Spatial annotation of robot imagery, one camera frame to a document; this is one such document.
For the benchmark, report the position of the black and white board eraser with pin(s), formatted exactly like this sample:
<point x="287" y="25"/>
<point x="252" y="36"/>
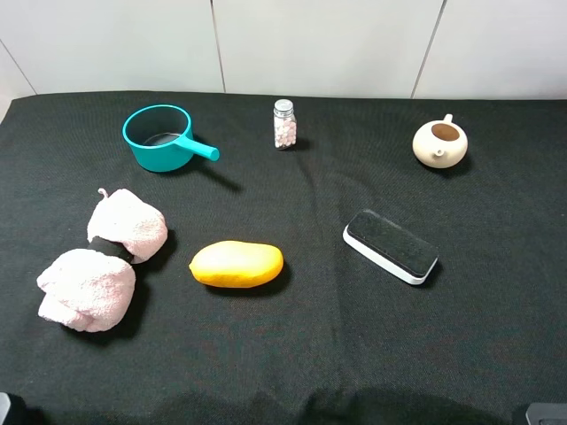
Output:
<point x="391" y="247"/>

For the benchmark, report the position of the glass jar of pink candies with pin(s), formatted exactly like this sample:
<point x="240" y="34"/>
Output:
<point x="285" y="124"/>

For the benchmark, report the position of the beige ceramic teapot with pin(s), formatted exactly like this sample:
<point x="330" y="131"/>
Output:
<point x="440" y="143"/>

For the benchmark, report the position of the black tablecloth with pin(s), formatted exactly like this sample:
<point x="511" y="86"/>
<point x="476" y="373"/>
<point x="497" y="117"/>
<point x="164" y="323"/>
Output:
<point x="334" y="338"/>

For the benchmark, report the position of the pink towel with black band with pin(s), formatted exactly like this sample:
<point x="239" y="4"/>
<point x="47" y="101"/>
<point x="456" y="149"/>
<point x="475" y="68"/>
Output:
<point x="90" y="289"/>

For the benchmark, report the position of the teal saucepan with handle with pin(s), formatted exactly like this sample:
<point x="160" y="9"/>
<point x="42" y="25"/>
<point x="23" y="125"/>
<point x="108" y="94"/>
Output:
<point x="161" y="139"/>

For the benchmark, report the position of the yellow mango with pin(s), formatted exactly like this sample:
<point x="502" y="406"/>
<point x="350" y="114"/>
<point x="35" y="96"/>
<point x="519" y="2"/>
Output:
<point x="237" y="265"/>

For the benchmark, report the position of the grey base corner right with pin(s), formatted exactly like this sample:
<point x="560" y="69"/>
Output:
<point x="546" y="414"/>

